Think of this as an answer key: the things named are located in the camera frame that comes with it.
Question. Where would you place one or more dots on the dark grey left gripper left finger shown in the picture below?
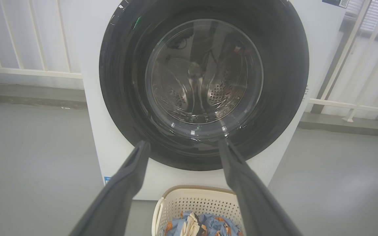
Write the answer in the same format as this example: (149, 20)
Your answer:
(116, 203)

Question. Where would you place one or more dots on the white metal railing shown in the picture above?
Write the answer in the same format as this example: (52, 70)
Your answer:
(28, 71)
(340, 105)

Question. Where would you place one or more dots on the white front-load washing machine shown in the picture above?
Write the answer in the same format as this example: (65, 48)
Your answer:
(113, 157)

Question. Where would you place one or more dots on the cream white garment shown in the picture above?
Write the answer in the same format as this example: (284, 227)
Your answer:
(189, 226)

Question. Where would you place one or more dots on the blue QR code sticker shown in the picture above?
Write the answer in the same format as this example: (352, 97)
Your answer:
(336, 2)

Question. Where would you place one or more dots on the blue bear-print garment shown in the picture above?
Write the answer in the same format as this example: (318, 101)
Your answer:
(216, 225)

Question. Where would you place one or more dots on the blue energy label sticker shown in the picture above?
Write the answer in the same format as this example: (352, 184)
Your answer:
(107, 180)

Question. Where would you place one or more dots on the cream perforated laundry basket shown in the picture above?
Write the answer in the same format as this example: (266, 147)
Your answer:
(195, 200)

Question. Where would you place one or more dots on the black round glass washer door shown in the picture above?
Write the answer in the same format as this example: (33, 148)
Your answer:
(116, 82)

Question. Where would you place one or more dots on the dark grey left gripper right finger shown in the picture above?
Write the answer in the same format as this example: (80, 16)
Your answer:
(254, 203)

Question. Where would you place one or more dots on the steel perforated washer drum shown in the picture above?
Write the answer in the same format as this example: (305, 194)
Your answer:
(205, 85)

